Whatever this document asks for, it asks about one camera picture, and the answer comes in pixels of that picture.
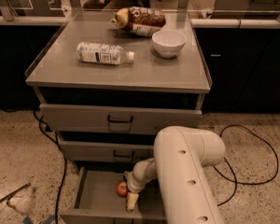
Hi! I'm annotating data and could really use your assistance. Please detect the clear plastic water bottle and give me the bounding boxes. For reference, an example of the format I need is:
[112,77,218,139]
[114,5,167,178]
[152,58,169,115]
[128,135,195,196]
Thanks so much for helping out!
[77,42,134,65]

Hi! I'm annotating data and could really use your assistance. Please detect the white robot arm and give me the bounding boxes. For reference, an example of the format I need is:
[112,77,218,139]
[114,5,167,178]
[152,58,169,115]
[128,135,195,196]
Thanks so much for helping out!
[125,126,226,224]

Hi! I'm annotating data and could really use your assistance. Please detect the black cable floor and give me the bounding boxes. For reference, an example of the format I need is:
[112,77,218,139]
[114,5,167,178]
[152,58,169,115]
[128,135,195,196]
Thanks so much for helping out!
[33,109,68,224]
[213,124,280,207]

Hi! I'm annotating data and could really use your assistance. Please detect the grey top drawer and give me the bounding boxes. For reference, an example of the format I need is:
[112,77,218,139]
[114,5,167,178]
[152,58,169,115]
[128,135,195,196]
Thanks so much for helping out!
[40,104,202,134]

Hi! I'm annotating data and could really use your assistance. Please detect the red apple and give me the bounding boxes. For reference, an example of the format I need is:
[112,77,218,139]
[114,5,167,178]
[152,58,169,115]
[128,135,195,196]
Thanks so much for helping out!
[117,181,128,198]

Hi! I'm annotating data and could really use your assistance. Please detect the grey metal drawer cabinet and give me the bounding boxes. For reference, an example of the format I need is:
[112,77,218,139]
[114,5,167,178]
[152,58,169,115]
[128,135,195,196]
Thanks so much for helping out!
[24,10,213,224]

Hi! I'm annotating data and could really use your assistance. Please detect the grey open bottom drawer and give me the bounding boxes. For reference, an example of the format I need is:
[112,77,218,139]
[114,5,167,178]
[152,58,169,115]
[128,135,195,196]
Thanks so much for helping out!
[60,167,167,224]

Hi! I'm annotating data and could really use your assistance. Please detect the brown chip bag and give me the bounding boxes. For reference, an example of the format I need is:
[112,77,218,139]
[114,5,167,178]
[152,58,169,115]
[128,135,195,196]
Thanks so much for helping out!
[111,7,166,37]

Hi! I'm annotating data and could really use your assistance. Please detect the black cable left floor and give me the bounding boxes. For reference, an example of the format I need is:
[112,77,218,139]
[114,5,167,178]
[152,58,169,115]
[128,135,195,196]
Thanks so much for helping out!
[33,109,68,224]

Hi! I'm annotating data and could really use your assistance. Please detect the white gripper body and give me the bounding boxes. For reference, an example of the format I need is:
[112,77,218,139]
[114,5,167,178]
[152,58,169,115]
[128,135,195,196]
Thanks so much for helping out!
[126,172,147,193]

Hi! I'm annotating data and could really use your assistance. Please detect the white ceramic bowl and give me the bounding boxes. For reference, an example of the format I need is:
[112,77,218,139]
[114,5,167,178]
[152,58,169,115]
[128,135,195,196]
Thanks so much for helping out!
[152,30,187,58]

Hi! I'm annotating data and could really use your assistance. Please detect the metal rod on floor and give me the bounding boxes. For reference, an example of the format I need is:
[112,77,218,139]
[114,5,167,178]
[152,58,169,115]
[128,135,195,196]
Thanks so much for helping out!
[0,182,31,203]

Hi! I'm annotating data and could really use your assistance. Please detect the grey middle drawer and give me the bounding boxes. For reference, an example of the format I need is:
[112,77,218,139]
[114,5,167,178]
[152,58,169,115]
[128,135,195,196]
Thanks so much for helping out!
[60,141,153,163]

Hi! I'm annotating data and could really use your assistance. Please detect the black cable right floor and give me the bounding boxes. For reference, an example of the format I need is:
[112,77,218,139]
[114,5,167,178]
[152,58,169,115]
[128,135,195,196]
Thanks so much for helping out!
[213,124,280,207]

